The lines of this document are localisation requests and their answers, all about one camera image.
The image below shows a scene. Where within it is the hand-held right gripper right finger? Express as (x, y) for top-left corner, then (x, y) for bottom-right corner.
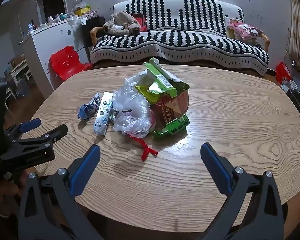
(200, 142), (285, 240)

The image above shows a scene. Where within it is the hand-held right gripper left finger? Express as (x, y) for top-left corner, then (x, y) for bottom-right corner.
(18, 144), (104, 240)

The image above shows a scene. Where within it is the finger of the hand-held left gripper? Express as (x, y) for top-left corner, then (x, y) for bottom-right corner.
(5, 118), (42, 140)
(11, 124), (68, 147)

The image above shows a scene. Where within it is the blue paper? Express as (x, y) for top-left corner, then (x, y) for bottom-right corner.
(77, 92), (101, 119)

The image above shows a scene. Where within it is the green plastic tray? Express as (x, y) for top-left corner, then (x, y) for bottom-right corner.
(154, 114), (190, 138)

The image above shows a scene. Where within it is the red ribbon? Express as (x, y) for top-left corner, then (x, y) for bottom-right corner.
(130, 134), (158, 161)

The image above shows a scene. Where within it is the brown cardboard box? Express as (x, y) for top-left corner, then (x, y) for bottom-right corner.
(150, 89), (190, 125)

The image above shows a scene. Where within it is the clear plastic bag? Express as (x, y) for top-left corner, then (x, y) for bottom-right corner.
(112, 69), (153, 138)

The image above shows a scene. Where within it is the green carton packaging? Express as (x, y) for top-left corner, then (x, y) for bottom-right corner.
(135, 57), (190, 103)

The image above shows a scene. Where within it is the person's left hand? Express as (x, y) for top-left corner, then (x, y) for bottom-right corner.
(0, 171), (28, 218)

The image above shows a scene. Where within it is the white wooden shelf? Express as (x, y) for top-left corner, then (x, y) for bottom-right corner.
(5, 59), (32, 110)

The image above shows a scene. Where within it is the red bear child chair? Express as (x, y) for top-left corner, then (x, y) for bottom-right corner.
(49, 46), (93, 81)

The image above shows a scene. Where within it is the white cabinet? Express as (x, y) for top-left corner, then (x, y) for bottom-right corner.
(22, 17), (90, 99)

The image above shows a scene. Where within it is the black cabinet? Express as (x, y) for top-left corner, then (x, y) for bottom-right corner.
(80, 16), (106, 64)

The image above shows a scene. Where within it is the clutter of small bottles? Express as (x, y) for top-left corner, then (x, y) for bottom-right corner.
(39, 12), (75, 29)

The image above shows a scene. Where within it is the wooden armrest sofa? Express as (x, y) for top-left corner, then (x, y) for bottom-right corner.
(89, 0), (270, 77)

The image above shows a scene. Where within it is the red printed gift bag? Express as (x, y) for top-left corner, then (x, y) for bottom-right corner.
(275, 62), (292, 84)

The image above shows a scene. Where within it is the brown dotted garment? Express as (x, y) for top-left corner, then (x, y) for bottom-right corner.
(103, 11), (141, 37)

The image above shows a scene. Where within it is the black white striped sofa blanket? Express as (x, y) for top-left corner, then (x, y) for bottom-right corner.
(89, 0), (270, 77)

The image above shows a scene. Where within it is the pink cartoon cushion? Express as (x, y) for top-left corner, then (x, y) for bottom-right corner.
(227, 22), (263, 40)

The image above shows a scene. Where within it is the red bag with black trim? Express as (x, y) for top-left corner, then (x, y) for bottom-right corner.
(131, 13), (148, 32)

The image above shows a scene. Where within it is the pale yellow cushion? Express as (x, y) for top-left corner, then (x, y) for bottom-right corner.
(225, 17), (240, 39)

